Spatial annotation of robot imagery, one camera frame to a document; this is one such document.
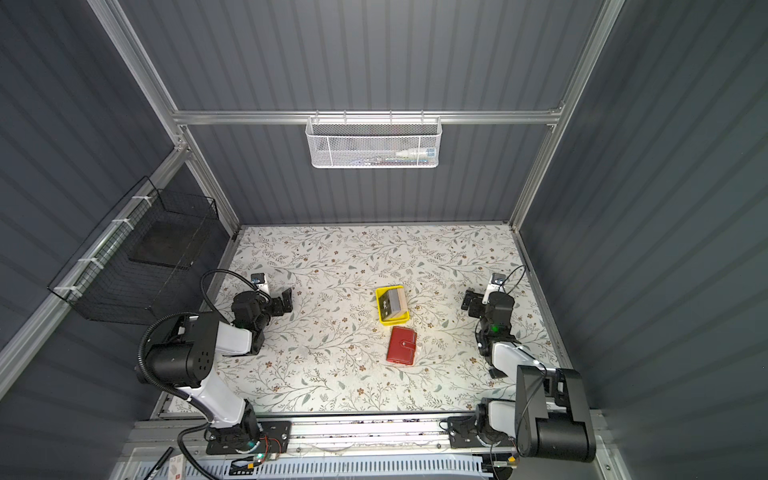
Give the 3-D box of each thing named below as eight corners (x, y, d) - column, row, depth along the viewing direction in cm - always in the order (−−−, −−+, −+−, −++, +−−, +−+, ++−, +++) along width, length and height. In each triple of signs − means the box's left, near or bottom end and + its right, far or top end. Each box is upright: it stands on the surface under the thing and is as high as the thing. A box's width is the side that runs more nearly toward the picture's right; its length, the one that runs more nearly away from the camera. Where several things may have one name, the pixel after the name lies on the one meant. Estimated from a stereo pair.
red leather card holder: (385, 360, 88) (385, 357, 86) (392, 328, 95) (392, 325, 93) (413, 365, 87) (413, 363, 85) (417, 332, 94) (418, 329, 92)
